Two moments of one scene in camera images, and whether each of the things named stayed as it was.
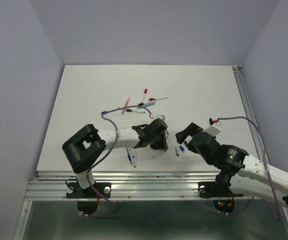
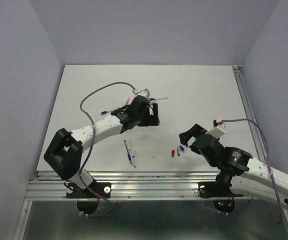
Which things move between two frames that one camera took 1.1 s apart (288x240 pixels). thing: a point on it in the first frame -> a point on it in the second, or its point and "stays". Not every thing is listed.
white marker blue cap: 131,156 stays
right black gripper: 191,129 stays
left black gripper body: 157,142 -> 140,117
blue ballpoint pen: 129,158 stays
